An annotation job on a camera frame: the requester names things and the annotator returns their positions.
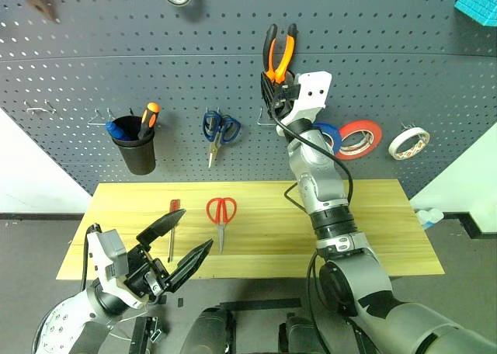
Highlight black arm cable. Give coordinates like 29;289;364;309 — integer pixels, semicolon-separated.
270;108;374;354
80;223;103;290

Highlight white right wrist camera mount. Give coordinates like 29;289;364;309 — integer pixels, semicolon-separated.
276;71;332;127

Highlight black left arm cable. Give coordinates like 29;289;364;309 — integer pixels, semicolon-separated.
80;223;103;290

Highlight silver double pegboard hook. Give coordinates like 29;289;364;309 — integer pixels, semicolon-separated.
23;99;57;116

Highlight small orange and black pliers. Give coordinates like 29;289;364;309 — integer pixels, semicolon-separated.
262;23;299;85

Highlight cyan plastic tray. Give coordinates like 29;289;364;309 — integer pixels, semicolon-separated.
454;0;497;26

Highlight dark rounded shape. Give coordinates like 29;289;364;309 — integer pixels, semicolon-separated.
181;306;237;354
276;311;332;354

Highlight blue-handled scissors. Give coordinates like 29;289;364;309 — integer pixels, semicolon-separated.
202;111;242;170

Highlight clear plastic bottle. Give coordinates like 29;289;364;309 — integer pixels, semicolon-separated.
415;207;445;231

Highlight red tape roll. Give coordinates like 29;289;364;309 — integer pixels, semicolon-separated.
333;120;384;161

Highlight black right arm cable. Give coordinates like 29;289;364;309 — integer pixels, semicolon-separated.
270;108;374;354

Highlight large orange-handled pliers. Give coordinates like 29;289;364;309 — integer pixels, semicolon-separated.
0;0;60;23

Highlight red-handled screwdriver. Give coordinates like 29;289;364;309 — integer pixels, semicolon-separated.
167;199;182;264

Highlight orange and black screwdriver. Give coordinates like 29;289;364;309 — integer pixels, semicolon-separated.
137;102;162;141

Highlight silver wire pegboard hook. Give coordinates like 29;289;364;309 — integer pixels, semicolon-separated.
87;108;113;127

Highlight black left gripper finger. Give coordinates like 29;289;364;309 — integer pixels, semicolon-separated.
167;238;214;294
136;209;187;248

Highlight red-handled scissors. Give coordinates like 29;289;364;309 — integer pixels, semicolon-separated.
205;196;238;255

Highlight blue-handled screwdriver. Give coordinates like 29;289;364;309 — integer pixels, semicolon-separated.
105;121;131;142

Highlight blue tape roll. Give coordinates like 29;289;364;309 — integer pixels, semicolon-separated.
313;122;343;156

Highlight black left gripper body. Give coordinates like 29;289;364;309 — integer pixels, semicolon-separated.
123;245;172;304

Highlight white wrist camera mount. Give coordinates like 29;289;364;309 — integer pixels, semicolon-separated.
276;71;332;127
85;229;151;311

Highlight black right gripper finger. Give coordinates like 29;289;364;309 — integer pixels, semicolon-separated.
282;74;302;99
260;71;278;109

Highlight white tape roll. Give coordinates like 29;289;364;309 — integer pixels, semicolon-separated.
388;127;431;161

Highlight black plastic cup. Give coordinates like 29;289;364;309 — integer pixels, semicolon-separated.
111;115;157;176

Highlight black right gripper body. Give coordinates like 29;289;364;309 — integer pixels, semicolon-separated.
269;96;298;119

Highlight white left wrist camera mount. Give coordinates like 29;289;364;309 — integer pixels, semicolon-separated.
85;229;151;311

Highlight grey metal pegboard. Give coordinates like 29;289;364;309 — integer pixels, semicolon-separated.
0;0;497;198

